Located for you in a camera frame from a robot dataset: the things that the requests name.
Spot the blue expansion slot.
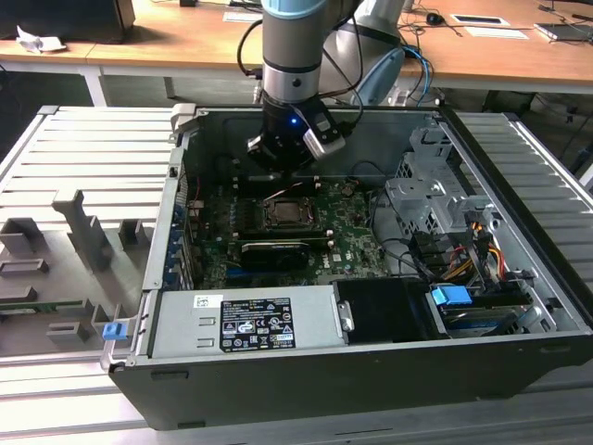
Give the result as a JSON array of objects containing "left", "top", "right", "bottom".
[{"left": 225, "top": 267, "right": 297, "bottom": 282}]

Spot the green RAM stick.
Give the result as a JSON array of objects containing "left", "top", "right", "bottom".
[{"left": 0, "top": 299, "right": 87, "bottom": 314}]

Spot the black monitor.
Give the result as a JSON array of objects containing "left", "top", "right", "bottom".
[{"left": 0, "top": 0, "right": 136, "bottom": 45}]

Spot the black graphics card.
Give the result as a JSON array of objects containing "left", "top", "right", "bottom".
[{"left": 238, "top": 238, "right": 310, "bottom": 273}]

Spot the crumpled white paper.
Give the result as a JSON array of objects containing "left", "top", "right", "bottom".
[{"left": 16, "top": 25, "right": 67, "bottom": 55}]

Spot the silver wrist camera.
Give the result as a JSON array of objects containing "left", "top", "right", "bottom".
[{"left": 301, "top": 129, "right": 347, "bottom": 162}]

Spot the blue disk carrier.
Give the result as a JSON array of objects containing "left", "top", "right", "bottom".
[{"left": 429, "top": 286, "right": 473, "bottom": 308}]

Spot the yellow red wire bundle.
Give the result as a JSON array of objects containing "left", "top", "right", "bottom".
[{"left": 442, "top": 222, "right": 506, "bottom": 282}]

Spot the silver power supply unit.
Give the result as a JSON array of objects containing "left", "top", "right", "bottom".
[{"left": 150, "top": 285, "right": 356, "bottom": 361}]

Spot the white desk cable hatch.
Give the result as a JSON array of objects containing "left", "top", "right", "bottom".
[
  {"left": 222, "top": 9, "right": 263, "bottom": 24},
  {"left": 451, "top": 13, "right": 511, "bottom": 27}
]

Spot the hard disk drive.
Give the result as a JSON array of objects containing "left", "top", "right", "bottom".
[{"left": 437, "top": 304, "right": 523, "bottom": 334}]

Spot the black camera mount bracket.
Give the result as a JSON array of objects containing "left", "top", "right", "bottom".
[{"left": 298, "top": 105, "right": 342, "bottom": 141}]

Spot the grey parts rack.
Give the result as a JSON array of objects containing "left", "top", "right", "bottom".
[{"left": 0, "top": 188, "right": 154, "bottom": 358}]

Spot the blue cable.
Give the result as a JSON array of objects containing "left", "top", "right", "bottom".
[{"left": 401, "top": 44, "right": 435, "bottom": 101}]

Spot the silver CPU with green edge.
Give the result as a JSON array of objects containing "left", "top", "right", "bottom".
[{"left": 272, "top": 203, "right": 303, "bottom": 223}]

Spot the wooden desk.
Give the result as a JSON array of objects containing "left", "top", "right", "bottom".
[
  {"left": 0, "top": 6, "right": 145, "bottom": 108},
  {"left": 87, "top": 0, "right": 593, "bottom": 108}
]

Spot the black open PC case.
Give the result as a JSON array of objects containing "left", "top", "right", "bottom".
[{"left": 107, "top": 105, "right": 593, "bottom": 432}]

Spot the green motherboard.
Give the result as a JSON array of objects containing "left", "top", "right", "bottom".
[{"left": 184, "top": 178, "right": 388, "bottom": 288}]

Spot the black RAM slot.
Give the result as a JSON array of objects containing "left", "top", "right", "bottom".
[
  {"left": 236, "top": 233, "right": 336, "bottom": 248},
  {"left": 236, "top": 226, "right": 335, "bottom": 240}
]

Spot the flat grey tablet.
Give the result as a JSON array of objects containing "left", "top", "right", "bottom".
[{"left": 534, "top": 21, "right": 593, "bottom": 44}]

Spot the silver drive cage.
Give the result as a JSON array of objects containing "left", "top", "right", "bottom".
[{"left": 383, "top": 125, "right": 504, "bottom": 242}]

